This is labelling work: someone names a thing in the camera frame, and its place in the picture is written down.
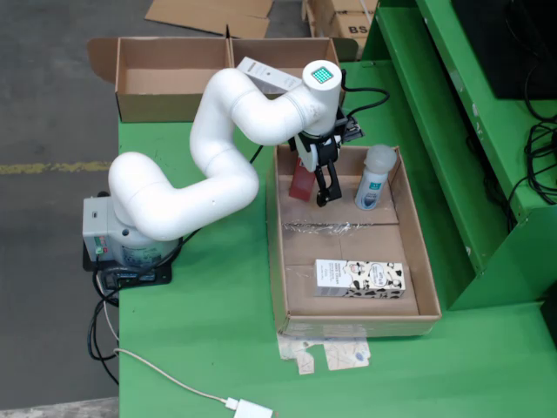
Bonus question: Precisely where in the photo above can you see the long white carton box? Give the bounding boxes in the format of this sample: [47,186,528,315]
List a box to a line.
[234,56,304,95]

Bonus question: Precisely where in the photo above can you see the red and white carton box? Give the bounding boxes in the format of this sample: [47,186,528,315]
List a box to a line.
[288,156,317,202]

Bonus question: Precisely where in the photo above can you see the flat cardboard sheet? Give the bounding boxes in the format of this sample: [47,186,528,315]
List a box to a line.
[144,0,275,39]

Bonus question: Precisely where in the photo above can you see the two-compartment cardboard box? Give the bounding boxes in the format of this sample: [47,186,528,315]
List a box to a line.
[86,37,360,123]

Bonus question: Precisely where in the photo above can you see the plain cardboard box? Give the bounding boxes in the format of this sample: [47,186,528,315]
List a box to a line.
[304,0,336,38]
[332,0,379,14]

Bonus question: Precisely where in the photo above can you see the white bottle with blue label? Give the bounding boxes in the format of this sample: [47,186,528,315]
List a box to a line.
[354,144,398,212]

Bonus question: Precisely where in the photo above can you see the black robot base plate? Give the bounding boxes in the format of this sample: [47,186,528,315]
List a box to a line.
[82,241,173,292]

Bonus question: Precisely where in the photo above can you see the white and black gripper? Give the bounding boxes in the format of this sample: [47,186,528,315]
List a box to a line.
[286,130,345,208]

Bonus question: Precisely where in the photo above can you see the cow print carton box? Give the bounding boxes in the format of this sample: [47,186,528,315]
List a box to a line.
[313,259,406,300]

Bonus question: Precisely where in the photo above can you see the white power adapter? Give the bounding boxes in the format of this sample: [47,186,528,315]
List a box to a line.
[234,400,274,418]

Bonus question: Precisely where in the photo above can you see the black monitor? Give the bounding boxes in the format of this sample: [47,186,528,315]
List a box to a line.
[450,0,557,100]

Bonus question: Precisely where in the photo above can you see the shallow cardboard tray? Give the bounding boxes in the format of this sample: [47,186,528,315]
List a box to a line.
[265,145,443,339]

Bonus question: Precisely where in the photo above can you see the paper scraps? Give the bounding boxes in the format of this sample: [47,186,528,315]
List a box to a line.
[277,333,372,375]

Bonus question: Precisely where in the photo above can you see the black cable bundle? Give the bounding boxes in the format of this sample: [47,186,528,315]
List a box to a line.
[507,64,557,232]

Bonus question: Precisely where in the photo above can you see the black power cable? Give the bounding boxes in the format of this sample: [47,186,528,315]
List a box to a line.
[88,282,121,383]

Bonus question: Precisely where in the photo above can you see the cardboard box with black print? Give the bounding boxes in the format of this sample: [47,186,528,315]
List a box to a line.
[329,9,372,50]

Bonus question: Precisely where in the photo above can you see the white usb cable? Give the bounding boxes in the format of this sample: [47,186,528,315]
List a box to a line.
[102,300,240,410]

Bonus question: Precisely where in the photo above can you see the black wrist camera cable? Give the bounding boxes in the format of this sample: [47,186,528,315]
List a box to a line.
[341,69,391,121]

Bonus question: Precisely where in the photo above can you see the grey robot base box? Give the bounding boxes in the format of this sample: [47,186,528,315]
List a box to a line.
[82,196,117,263]

